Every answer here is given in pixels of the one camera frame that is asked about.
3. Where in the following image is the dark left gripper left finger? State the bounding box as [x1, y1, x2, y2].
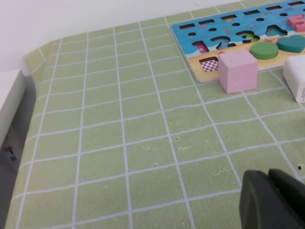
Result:
[239, 169, 305, 229]

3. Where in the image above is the blue wooden number puzzle board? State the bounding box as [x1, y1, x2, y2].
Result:
[171, 0, 305, 83]

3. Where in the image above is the green circle puzzle piece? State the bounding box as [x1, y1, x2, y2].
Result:
[250, 42, 279, 60]

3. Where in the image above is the pink cube block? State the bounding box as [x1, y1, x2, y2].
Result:
[218, 49, 259, 94]

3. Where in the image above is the white plug charger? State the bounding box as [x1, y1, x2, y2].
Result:
[283, 55, 305, 104]

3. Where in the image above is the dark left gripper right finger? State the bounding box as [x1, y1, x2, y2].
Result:
[268, 168, 305, 222]

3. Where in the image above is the pink number five piece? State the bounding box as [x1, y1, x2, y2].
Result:
[287, 14, 305, 33]

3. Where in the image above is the green checked tablecloth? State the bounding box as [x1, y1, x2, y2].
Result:
[4, 0, 305, 229]

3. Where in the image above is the teal heart puzzle piece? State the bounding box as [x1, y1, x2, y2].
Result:
[277, 34, 305, 53]

